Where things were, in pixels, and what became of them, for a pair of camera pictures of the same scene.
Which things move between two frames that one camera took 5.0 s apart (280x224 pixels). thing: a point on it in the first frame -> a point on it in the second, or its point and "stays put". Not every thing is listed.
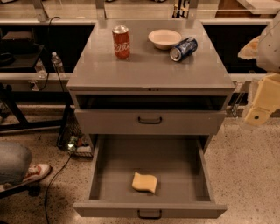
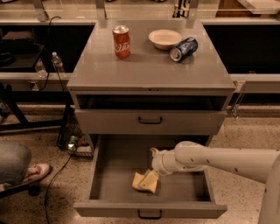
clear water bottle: (57, 63) stays put
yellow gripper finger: (250, 50) -> (154, 151)
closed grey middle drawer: (148, 122) stays put
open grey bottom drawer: (178, 162) stays put
